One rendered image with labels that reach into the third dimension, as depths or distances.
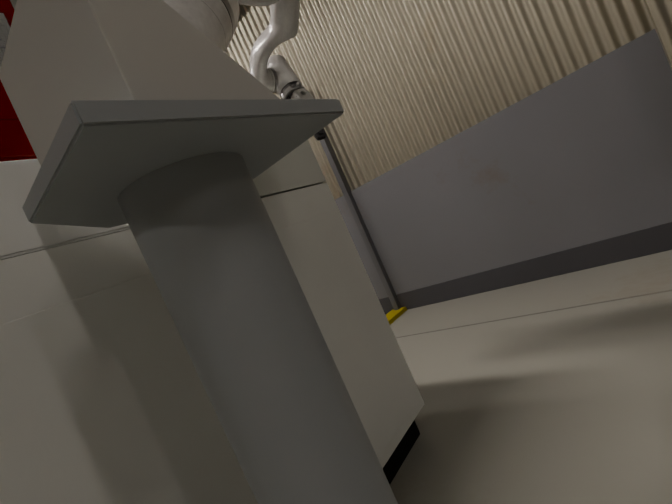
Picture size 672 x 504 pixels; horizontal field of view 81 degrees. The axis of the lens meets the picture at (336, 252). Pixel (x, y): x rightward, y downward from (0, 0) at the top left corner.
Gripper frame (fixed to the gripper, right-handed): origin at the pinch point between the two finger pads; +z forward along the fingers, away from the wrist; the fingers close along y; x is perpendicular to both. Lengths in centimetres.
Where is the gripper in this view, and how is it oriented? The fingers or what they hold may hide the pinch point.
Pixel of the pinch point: (319, 133)
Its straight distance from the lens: 129.4
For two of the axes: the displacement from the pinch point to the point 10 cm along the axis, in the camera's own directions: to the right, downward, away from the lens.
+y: -2.9, 4.6, 8.4
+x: -8.2, 3.3, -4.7
